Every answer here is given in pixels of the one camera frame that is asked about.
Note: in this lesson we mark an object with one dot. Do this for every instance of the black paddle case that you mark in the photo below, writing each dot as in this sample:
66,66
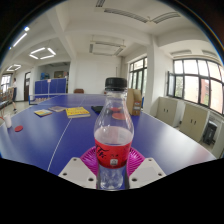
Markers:
96,108

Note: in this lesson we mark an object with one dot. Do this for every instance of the yellow book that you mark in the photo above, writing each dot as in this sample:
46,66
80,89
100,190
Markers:
77,112

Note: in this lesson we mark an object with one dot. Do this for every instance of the table tennis net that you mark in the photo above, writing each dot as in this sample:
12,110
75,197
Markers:
40,98

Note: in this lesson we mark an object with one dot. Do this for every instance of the colourful thin book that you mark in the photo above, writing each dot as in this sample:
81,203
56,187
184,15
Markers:
42,112

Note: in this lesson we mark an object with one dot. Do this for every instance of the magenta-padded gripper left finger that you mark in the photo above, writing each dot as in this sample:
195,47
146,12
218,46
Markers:
76,171

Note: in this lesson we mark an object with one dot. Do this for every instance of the brown armchair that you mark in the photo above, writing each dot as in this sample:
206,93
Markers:
78,91

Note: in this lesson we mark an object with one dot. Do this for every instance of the clear red-labelled drink bottle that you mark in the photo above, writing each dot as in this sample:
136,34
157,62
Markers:
113,143

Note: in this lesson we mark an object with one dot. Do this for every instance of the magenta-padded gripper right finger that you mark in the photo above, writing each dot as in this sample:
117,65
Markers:
146,171

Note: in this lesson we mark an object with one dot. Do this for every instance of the brown cardboard box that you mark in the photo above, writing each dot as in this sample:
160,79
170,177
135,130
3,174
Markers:
135,101

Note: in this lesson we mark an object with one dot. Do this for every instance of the dark brown door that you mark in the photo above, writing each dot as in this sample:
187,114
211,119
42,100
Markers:
27,86

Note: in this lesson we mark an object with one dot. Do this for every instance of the ceiling lights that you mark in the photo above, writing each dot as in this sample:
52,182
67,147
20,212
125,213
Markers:
42,53

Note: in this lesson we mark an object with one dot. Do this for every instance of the grey booklet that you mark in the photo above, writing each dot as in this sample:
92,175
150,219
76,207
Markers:
57,108

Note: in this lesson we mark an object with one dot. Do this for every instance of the black bin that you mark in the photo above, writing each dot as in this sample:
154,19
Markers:
210,132

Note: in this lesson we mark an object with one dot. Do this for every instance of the flat round red coaster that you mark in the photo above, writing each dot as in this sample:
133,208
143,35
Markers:
19,128

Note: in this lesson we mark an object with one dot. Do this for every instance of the white cabinet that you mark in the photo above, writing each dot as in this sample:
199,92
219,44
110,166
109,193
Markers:
194,121
169,111

